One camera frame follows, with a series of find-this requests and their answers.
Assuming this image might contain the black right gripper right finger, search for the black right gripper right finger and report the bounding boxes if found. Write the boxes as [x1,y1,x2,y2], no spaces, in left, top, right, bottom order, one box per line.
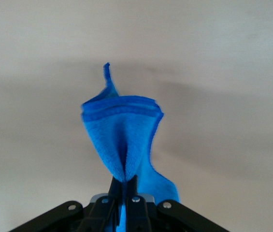
[126,174,230,232]

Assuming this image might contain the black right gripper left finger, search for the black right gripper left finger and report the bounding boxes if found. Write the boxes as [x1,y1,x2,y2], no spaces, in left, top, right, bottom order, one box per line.
[10,176,125,232]

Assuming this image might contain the blue microfibre towel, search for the blue microfibre towel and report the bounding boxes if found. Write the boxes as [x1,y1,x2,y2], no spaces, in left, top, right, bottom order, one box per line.
[80,62,181,232]

